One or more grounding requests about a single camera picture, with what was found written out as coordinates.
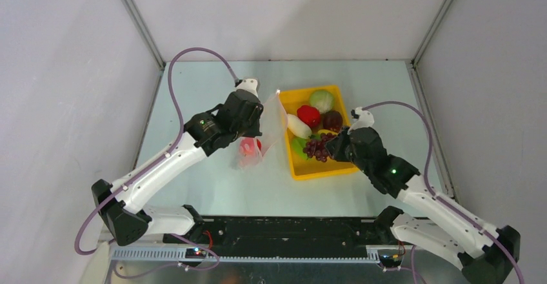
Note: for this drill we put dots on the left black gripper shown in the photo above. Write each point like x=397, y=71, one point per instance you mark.
x=255, y=130

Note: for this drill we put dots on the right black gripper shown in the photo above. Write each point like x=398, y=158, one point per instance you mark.
x=346, y=146

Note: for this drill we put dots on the bright red apple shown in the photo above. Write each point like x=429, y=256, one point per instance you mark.
x=250, y=147

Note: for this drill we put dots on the clear pink-dotted zip bag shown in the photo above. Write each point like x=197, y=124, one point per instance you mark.
x=273, y=125

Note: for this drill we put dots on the purple grape bunch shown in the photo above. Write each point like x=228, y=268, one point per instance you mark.
x=325, y=154

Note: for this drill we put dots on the yellow plastic tray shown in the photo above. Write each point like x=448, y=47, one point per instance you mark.
x=302, y=168

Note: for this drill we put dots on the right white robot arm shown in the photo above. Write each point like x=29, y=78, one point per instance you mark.
x=483, y=252

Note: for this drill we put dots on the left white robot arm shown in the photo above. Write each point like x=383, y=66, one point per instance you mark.
x=123, y=204

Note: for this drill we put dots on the dark red apple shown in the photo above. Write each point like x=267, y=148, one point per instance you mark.
x=333, y=121

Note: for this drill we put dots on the yellow mango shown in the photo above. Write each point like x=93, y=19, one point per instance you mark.
x=326, y=132

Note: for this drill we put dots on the white radish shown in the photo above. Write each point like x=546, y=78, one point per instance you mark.
x=297, y=127

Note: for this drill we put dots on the red bell pepper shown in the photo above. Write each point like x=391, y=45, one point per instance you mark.
x=309, y=115

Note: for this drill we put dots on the green cabbage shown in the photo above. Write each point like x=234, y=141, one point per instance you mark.
x=322, y=100

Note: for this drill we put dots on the green leafy vegetable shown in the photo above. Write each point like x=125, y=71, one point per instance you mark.
x=299, y=147

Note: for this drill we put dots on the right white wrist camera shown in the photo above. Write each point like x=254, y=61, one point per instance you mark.
x=362, y=119

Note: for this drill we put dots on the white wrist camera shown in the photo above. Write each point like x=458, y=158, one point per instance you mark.
x=362, y=119
x=248, y=84

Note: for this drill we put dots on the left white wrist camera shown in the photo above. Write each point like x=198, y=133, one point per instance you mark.
x=248, y=84

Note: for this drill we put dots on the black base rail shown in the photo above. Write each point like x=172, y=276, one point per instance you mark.
x=293, y=237

